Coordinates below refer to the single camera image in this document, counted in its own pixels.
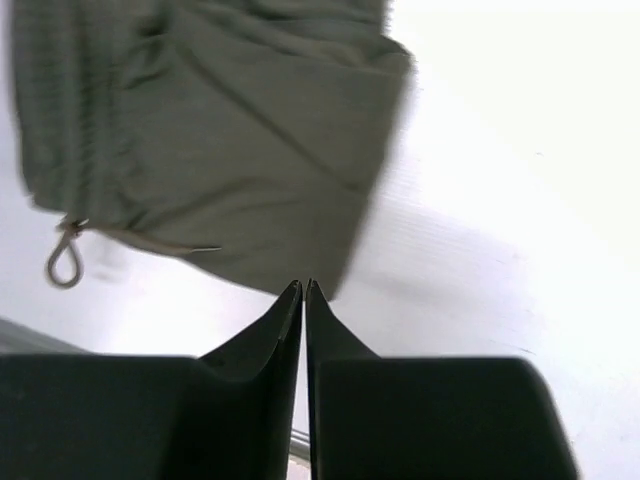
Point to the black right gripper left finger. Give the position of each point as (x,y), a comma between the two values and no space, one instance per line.
(225,415)

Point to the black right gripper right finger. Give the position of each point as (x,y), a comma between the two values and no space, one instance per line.
(374,417)

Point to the olive green shorts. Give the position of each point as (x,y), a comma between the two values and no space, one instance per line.
(242,137)

